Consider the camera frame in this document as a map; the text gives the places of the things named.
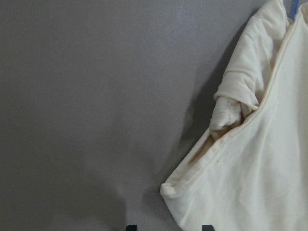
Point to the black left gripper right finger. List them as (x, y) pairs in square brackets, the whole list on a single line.
[(207, 228)]

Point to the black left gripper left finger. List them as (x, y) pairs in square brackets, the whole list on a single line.
[(131, 228)]

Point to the cream long-sleeve printed shirt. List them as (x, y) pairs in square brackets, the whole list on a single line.
[(249, 170)]

